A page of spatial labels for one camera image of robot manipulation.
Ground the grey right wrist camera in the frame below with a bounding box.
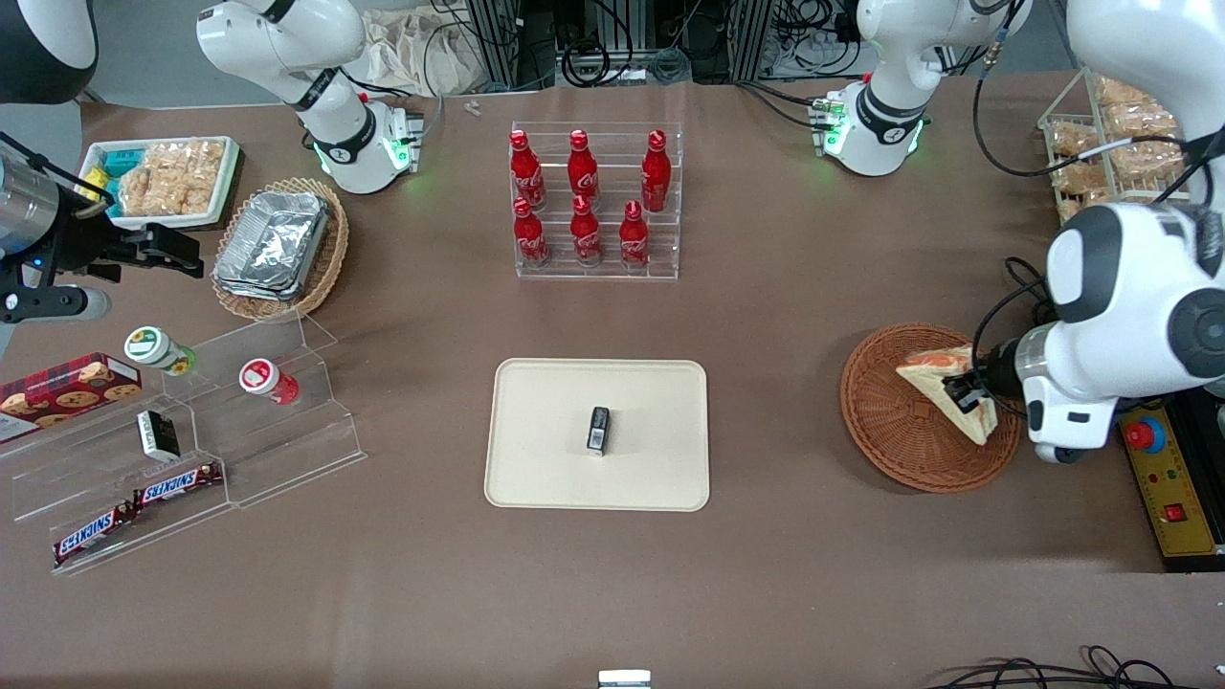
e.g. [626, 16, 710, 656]
[0, 287, 112, 322]

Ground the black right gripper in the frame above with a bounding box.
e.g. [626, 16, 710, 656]
[43, 216, 205, 285]

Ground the aluminium frame with cables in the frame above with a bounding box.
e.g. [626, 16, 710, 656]
[467, 0, 862, 89]

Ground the black base cable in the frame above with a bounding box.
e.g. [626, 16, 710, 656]
[735, 80, 835, 131]

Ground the aluminium foil tray stack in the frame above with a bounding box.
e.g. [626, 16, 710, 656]
[212, 190, 332, 302]

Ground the clear acrylic bottle rack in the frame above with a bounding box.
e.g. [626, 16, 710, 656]
[510, 121, 684, 281]

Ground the oval light wicker basket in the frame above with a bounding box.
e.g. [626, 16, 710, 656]
[211, 177, 350, 322]

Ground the red lid strawberry cup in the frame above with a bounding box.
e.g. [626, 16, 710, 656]
[238, 358, 301, 407]

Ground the yellow emergency stop box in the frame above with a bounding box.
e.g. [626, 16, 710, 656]
[1118, 402, 1224, 561]

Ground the white rectangular snack dish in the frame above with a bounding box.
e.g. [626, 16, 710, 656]
[78, 136, 240, 231]

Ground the red tartan cookie box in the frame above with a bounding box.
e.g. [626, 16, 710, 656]
[0, 352, 143, 443]

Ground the white wire snack rack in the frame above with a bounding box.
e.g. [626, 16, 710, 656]
[1038, 69, 1197, 226]

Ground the clear acrylic stepped shelf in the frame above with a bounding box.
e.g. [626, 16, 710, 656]
[0, 308, 368, 577]

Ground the round brown wicker basket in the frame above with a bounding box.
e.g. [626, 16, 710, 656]
[840, 322, 1023, 495]

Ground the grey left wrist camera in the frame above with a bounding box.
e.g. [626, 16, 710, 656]
[1032, 431, 1088, 467]

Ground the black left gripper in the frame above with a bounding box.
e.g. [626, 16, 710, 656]
[943, 337, 1025, 415]

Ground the triangular packaged sandwich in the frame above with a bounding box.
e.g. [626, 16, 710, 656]
[897, 344, 999, 447]

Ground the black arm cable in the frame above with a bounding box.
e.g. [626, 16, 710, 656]
[973, 27, 1193, 179]

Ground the Snickers chocolate bar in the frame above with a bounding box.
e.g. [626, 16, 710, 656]
[134, 462, 224, 508]
[53, 504, 141, 566]

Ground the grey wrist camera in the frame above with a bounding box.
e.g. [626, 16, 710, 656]
[0, 287, 112, 322]
[1032, 431, 1088, 467]

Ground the beige cloth bag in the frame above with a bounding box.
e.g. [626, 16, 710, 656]
[364, 8, 491, 97]

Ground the red cola bottle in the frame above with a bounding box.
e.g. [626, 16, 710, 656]
[641, 130, 673, 213]
[568, 129, 600, 207]
[512, 197, 551, 267]
[618, 200, 652, 269]
[569, 194, 604, 266]
[508, 130, 546, 211]

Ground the green lid sunflower cup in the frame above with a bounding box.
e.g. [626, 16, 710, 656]
[124, 326, 197, 376]

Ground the rice cracker pack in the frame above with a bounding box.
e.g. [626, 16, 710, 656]
[1091, 77, 1151, 106]
[151, 144, 192, 213]
[1048, 124, 1102, 160]
[187, 141, 229, 207]
[1101, 100, 1180, 141]
[117, 158, 159, 217]
[1053, 163, 1111, 198]

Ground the cream plastic tray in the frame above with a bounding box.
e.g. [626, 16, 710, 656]
[484, 358, 711, 513]

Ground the black table cable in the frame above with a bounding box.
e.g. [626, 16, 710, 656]
[1003, 255, 1056, 322]

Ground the black floor cable bundle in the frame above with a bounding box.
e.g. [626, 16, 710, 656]
[943, 646, 1184, 689]

